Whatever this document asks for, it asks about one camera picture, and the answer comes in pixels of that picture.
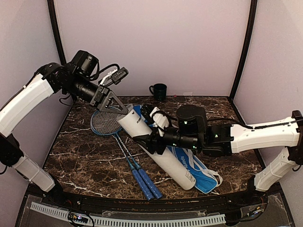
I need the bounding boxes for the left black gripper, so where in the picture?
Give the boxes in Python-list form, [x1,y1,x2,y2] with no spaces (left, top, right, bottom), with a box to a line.
[64,73,129,114]

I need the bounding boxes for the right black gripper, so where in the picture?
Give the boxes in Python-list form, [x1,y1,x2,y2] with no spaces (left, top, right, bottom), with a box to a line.
[133,121,201,155]

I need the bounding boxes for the white shuttlecock tube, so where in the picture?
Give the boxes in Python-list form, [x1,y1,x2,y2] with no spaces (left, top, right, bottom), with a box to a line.
[117,105,196,190]

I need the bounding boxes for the blue badminton racket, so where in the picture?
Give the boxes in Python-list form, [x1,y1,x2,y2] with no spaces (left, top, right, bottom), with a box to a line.
[92,106,163,199]
[90,110,154,201]

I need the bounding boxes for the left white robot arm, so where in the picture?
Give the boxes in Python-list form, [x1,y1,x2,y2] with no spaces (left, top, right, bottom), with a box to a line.
[0,63,128,206]

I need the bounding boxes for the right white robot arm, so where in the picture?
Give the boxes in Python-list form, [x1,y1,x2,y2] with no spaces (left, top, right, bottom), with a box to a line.
[133,109,303,205]

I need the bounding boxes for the dark green mug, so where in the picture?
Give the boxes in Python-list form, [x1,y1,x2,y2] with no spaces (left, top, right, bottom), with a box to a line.
[149,83,167,101]

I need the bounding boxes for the blue racket bag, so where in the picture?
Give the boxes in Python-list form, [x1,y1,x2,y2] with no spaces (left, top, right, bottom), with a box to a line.
[133,105,223,194]

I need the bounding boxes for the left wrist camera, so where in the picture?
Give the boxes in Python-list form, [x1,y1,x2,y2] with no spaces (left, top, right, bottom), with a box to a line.
[71,50,99,77]

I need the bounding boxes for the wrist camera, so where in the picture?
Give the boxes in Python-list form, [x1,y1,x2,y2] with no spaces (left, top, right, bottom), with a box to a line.
[176,105,207,136]
[71,50,99,77]

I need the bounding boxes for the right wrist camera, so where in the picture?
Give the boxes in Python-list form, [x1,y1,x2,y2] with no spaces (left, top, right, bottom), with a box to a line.
[176,105,207,136]

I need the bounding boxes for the left black frame post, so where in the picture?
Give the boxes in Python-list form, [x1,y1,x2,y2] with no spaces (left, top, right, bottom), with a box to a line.
[47,0,67,65]

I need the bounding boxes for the black frame post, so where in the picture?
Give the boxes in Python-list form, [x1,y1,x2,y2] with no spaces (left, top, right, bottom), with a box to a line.
[229,0,258,102]
[47,0,67,65]

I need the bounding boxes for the right black frame post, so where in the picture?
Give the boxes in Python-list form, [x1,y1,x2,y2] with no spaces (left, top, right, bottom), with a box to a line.
[229,0,258,102]

